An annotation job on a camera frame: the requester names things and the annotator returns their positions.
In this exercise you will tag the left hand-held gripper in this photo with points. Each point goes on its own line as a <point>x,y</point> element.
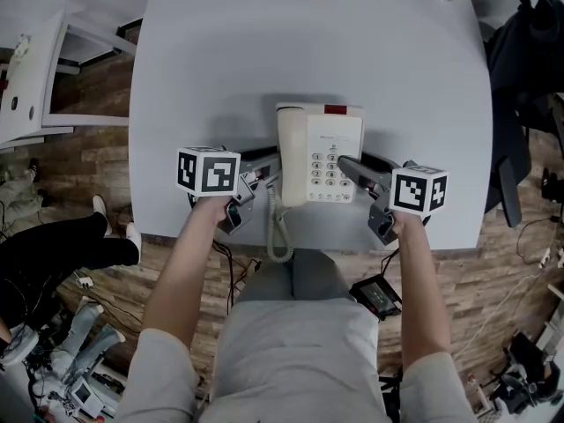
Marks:
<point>207,172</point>

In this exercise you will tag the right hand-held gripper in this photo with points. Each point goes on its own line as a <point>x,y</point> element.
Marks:
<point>418,190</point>

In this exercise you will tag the person's right forearm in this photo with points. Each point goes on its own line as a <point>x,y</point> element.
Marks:
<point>418,289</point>

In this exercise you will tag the person's left forearm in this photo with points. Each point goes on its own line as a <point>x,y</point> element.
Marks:
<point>176,289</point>

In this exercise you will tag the grey work table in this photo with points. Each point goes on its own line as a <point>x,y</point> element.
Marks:
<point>308,51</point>

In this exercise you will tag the black office chair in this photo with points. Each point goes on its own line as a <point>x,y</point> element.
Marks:
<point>515,82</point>

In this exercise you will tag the person's legs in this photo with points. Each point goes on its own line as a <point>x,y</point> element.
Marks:
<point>308,276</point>

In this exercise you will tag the black hip-worn device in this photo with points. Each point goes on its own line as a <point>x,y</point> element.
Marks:
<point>374,295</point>

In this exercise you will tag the person's grey shirt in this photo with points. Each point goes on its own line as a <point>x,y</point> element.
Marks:
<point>299,359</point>

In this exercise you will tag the light blue jeans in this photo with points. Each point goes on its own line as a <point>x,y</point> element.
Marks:
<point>88,328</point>

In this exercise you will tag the small white side table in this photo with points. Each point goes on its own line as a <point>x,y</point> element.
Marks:
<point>26,86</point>

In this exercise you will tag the black equipment pile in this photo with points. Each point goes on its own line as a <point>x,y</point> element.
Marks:
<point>529,368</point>

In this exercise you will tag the small white figurine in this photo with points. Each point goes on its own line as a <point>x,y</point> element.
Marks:
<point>22,46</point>

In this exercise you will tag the small white screen device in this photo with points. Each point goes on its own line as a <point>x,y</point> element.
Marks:
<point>86,397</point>

